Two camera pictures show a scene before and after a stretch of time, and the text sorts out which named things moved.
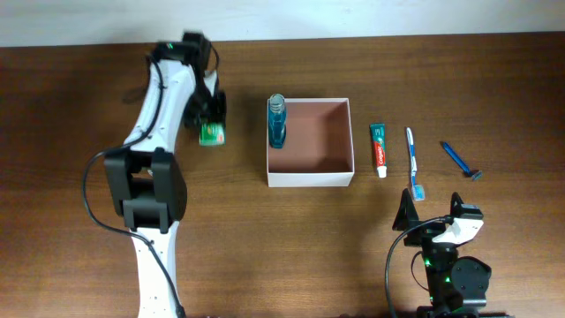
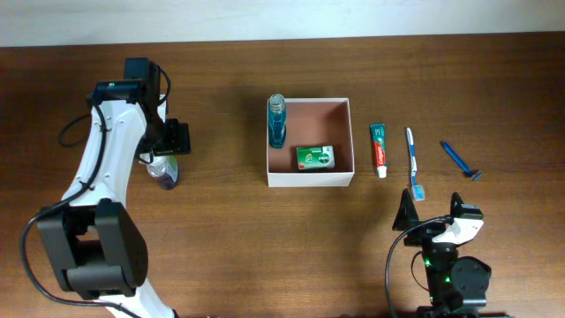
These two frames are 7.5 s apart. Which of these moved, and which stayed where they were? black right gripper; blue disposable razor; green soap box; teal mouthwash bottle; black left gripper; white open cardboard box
Moved: green soap box; black left gripper
Stayed: black right gripper; white open cardboard box; teal mouthwash bottle; blue disposable razor
